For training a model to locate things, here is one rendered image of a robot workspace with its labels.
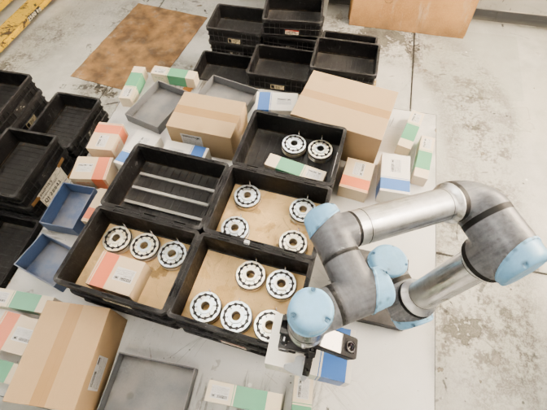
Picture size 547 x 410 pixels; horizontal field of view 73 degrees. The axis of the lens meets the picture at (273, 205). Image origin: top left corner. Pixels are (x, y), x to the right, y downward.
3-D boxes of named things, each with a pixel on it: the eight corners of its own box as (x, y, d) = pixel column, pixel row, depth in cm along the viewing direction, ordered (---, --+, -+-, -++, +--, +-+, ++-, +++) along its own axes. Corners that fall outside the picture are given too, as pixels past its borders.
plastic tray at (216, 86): (259, 97, 192) (259, 89, 188) (241, 123, 183) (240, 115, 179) (214, 81, 198) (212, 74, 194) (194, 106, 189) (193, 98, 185)
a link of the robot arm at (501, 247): (397, 283, 126) (522, 196, 82) (421, 325, 120) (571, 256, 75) (369, 294, 122) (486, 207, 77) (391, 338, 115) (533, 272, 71)
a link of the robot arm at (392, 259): (384, 250, 131) (397, 235, 119) (404, 285, 125) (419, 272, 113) (355, 261, 129) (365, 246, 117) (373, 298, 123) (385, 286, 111)
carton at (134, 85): (137, 75, 202) (133, 66, 197) (148, 76, 202) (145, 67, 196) (122, 106, 190) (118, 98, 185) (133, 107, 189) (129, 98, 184)
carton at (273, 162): (264, 172, 151) (264, 163, 146) (270, 162, 154) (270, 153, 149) (320, 192, 146) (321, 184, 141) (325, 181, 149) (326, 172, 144)
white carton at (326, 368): (349, 338, 97) (356, 330, 89) (343, 387, 91) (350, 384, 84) (275, 320, 100) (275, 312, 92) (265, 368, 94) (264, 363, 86)
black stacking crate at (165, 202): (233, 181, 152) (229, 164, 142) (207, 244, 137) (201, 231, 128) (146, 160, 158) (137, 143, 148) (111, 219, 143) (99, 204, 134)
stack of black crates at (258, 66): (312, 90, 273) (315, 50, 243) (304, 120, 258) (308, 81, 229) (259, 83, 278) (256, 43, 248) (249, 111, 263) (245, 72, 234)
